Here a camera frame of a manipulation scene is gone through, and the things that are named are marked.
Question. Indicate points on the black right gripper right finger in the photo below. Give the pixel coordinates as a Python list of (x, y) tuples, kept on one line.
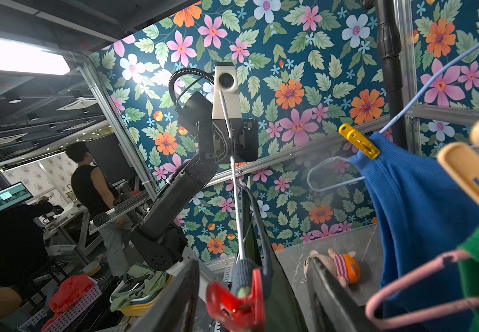
[(333, 309)]

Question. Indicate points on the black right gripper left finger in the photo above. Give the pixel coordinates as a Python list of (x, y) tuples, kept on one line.
[(175, 309)]

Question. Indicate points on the yellow clothespin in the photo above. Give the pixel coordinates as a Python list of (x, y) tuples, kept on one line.
[(359, 141)]

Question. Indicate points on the seated person in black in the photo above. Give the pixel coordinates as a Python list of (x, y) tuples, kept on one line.
[(22, 248)]

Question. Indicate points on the white basket with red cloth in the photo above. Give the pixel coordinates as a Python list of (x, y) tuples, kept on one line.
[(74, 296)]

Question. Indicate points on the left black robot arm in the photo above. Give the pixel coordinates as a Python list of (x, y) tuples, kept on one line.
[(157, 238)]

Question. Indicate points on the person in black vest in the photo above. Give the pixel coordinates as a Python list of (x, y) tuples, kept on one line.
[(93, 191)]

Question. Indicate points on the white wire hanger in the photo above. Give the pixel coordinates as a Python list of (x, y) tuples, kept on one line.
[(233, 174)]

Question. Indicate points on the laptop computer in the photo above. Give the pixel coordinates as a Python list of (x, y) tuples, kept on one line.
[(14, 195)]

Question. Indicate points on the blue tank top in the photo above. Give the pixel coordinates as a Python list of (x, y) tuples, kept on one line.
[(422, 211)]

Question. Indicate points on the black clothes rack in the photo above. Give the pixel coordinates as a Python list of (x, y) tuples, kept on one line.
[(389, 48)]

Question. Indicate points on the plush doll toy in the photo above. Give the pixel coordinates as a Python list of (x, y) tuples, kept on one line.
[(343, 267)]

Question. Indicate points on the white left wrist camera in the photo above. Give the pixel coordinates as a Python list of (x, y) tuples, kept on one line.
[(226, 92)]

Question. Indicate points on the light blue wire hanger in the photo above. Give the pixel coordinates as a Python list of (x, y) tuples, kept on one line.
[(409, 108)]

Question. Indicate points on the red clothespin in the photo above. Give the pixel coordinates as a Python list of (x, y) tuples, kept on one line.
[(238, 314)]

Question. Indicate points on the pink wire hanger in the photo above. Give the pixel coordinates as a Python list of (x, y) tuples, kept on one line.
[(430, 296)]

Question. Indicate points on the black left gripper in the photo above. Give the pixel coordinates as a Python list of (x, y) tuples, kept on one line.
[(219, 141)]

